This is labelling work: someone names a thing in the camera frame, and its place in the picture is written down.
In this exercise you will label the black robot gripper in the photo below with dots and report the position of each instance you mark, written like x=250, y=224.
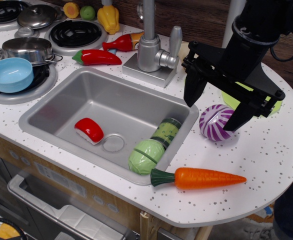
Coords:
x=237, y=71

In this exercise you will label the red white toy sushi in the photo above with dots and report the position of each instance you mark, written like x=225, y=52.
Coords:
x=89, y=130

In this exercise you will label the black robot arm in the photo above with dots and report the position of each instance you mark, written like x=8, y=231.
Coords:
x=264, y=21

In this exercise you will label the light green plastic plate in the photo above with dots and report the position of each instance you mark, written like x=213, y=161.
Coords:
x=232, y=103

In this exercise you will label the purple white toy onion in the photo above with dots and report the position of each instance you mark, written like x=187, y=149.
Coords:
x=213, y=120

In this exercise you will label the green toy can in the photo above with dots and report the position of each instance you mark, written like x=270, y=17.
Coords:
x=166, y=131

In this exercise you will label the cream toy bottle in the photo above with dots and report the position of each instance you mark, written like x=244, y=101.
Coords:
x=184, y=50

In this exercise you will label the silver toy faucet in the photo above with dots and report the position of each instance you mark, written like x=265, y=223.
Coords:
x=151, y=63

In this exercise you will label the orange toy carrot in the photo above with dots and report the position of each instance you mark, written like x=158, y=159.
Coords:
x=186, y=178

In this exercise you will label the white vertical pole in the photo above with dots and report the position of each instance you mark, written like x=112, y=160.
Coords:
x=235, y=9

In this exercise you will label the green toy cabbage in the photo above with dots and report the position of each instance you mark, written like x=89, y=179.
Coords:
x=145, y=156

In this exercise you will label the red toy fish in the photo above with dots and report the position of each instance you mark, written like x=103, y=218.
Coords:
x=124, y=43

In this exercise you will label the red toy chili pepper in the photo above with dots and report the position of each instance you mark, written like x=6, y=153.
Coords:
x=89, y=57

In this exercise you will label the yellow toy bell pepper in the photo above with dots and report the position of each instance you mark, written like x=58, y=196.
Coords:
x=108, y=16

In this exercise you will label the green toy apple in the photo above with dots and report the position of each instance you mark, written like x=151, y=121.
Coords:
x=87, y=12

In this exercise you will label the black coil stove burner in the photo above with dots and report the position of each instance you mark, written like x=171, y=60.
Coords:
x=70, y=36

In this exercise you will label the orange yellow toy squash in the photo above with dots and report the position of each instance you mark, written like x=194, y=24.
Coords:
x=71, y=10

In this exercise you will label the front left stove burner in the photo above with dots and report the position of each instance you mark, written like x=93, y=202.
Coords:
x=45, y=78

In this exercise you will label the steel pot lid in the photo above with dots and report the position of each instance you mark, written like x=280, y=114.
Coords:
x=40, y=16

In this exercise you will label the small silver stove knob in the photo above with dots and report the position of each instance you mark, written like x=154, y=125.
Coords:
x=26, y=32

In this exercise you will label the blue plastic bowl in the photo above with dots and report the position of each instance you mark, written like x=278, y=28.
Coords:
x=16, y=74

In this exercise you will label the black rear left burner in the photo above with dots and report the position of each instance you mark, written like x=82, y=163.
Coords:
x=9, y=12

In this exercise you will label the yellow object bottom left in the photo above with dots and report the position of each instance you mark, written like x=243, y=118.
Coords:
x=8, y=232

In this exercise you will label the steel pot with handles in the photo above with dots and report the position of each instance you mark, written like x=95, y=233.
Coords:
x=38, y=51

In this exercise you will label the grey oven door handle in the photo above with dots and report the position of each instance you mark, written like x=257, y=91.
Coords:
x=58, y=219

